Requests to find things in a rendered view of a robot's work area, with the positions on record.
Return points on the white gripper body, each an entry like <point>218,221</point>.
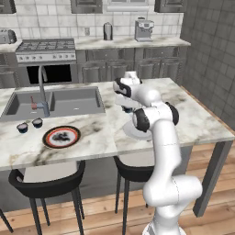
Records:
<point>127,101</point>

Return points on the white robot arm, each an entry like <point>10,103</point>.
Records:
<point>163,147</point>

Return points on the dark blue yogurt container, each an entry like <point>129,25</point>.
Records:
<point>37,123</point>
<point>22,127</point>
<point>128,109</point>

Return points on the red rimmed patterned plate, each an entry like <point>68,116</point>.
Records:
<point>61,137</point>

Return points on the grey lower cupboard run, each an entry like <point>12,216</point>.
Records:
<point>7,70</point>
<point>128,62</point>

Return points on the grey sink basin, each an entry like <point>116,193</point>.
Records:
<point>76,102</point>

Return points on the grey canister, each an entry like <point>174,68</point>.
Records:
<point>108,31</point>

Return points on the silver coffee machine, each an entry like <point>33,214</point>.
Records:
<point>143,30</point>

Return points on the grey sink tap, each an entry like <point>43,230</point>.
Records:
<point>44,91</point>

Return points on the steel stove with oven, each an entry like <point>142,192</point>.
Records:
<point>46,58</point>

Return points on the dark upper cupboard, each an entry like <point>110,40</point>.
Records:
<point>170,5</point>
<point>86,6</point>
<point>6,6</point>

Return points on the grey island leg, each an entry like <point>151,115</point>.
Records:
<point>211,177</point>

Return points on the silver toaster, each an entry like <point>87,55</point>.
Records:
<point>6,36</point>

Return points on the white window frame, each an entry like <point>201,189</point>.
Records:
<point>128,6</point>

